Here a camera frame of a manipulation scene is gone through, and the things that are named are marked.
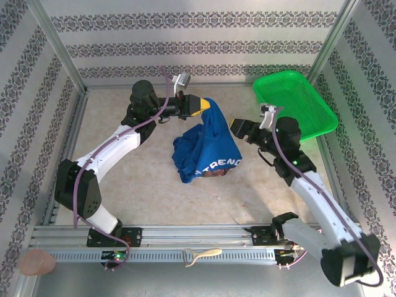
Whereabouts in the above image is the blue t-shirt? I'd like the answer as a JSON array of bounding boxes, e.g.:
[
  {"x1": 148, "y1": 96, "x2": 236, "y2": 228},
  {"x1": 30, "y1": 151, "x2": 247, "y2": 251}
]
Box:
[{"x1": 171, "y1": 97, "x2": 244, "y2": 184}]

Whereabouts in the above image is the green plastic mesh basket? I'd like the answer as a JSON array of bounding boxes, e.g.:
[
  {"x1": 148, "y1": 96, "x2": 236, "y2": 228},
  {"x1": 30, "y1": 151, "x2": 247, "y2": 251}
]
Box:
[{"x1": 252, "y1": 70, "x2": 339, "y2": 143}]

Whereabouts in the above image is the beige plastic peeler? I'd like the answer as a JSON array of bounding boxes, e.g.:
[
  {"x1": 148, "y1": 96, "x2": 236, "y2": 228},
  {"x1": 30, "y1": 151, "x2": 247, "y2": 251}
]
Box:
[{"x1": 182, "y1": 247, "x2": 223, "y2": 269}]

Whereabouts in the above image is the small circuit board with LED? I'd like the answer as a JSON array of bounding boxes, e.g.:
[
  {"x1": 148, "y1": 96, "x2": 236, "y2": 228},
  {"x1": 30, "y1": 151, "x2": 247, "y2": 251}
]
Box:
[
  {"x1": 101, "y1": 251, "x2": 128, "y2": 262},
  {"x1": 274, "y1": 249, "x2": 303, "y2": 264}
]

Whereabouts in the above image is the translucent pink cup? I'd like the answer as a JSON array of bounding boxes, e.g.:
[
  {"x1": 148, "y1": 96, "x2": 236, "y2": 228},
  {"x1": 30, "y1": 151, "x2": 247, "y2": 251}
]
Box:
[{"x1": 20, "y1": 249, "x2": 57, "y2": 276}]

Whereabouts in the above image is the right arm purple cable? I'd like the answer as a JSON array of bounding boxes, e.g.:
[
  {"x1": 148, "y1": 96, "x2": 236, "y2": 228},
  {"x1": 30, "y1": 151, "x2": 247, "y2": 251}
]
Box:
[{"x1": 272, "y1": 106, "x2": 384, "y2": 287}]

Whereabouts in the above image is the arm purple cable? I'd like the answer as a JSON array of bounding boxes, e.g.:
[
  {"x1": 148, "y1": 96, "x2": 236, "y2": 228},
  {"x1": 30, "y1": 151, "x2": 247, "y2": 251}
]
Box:
[
  {"x1": 73, "y1": 66, "x2": 171, "y2": 270},
  {"x1": 272, "y1": 106, "x2": 384, "y2": 287}
]

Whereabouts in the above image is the aluminium table side rail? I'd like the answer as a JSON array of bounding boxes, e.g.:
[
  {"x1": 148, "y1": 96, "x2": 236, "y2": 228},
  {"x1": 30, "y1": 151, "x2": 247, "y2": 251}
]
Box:
[
  {"x1": 315, "y1": 134, "x2": 356, "y2": 223},
  {"x1": 41, "y1": 88, "x2": 90, "y2": 226}
]

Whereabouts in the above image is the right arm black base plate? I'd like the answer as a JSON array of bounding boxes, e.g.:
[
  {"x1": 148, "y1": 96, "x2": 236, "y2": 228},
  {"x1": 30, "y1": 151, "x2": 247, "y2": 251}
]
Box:
[{"x1": 250, "y1": 225, "x2": 309, "y2": 247}]

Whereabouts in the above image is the aluminium frame post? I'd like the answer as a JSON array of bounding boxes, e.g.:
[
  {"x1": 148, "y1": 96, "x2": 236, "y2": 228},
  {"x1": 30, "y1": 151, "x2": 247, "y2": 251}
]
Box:
[
  {"x1": 307, "y1": 0, "x2": 363, "y2": 86},
  {"x1": 26, "y1": 0, "x2": 89, "y2": 93}
]

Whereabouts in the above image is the wide aluminium mounting rail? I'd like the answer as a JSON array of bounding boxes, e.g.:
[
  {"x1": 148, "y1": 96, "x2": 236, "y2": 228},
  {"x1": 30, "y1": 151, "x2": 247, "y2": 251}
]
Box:
[{"x1": 29, "y1": 224, "x2": 366, "y2": 250}]

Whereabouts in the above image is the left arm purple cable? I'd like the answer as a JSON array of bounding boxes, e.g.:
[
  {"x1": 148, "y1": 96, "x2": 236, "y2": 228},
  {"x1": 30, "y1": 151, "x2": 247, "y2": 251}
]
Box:
[{"x1": 73, "y1": 66, "x2": 171, "y2": 270}]

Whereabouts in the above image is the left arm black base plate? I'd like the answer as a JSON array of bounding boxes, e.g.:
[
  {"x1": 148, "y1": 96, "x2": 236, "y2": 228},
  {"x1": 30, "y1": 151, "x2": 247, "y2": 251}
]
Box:
[{"x1": 86, "y1": 227, "x2": 143, "y2": 248}]

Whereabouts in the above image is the grey slotted cable duct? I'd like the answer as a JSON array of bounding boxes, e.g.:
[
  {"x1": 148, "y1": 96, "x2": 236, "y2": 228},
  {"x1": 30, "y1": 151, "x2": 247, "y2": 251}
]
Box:
[{"x1": 49, "y1": 249, "x2": 277, "y2": 264}]

